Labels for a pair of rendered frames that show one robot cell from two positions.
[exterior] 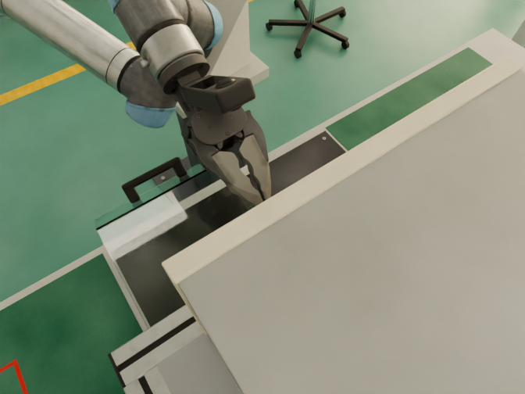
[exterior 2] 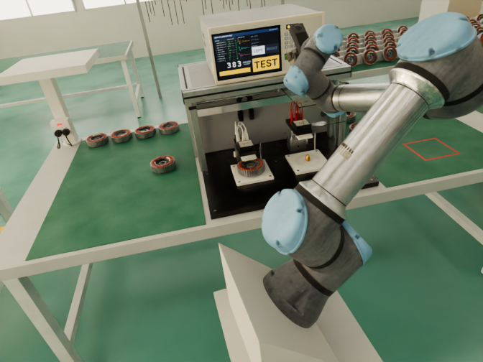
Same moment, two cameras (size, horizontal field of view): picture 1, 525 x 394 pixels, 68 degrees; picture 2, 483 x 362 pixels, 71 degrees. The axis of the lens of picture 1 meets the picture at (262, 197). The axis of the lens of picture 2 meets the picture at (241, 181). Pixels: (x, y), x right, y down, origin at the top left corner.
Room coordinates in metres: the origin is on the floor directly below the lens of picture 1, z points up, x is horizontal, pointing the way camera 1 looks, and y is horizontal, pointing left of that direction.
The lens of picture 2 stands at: (1.50, 0.37, 1.52)
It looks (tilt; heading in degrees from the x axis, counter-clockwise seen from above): 33 degrees down; 207
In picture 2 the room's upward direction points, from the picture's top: 7 degrees counter-clockwise
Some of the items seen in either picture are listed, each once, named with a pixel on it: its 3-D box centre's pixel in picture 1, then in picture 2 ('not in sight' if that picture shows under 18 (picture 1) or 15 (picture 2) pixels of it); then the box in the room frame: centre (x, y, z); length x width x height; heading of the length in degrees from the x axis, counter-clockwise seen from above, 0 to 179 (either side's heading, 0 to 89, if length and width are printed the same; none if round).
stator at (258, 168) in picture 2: not in sight; (251, 166); (0.42, -0.14, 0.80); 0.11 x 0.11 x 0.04
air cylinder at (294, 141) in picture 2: not in sight; (296, 141); (0.16, -0.02, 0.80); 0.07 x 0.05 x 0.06; 124
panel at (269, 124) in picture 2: not in sight; (262, 112); (0.14, -0.18, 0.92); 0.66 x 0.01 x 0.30; 124
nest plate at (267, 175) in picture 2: not in sight; (251, 172); (0.42, -0.14, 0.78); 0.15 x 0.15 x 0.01; 34
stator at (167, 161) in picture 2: not in sight; (162, 164); (0.45, -0.56, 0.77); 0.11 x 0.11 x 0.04
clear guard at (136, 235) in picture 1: (198, 248); (320, 99); (0.25, 0.10, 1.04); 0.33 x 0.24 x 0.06; 34
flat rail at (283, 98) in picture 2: not in sight; (270, 100); (0.27, -0.09, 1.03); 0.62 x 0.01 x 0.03; 124
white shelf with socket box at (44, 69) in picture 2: not in sight; (70, 108); (0.38, -1.11, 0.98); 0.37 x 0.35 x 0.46; 124
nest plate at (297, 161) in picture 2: not in sight; (307, 161); (0.28, 0.06, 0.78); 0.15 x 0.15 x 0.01; 34
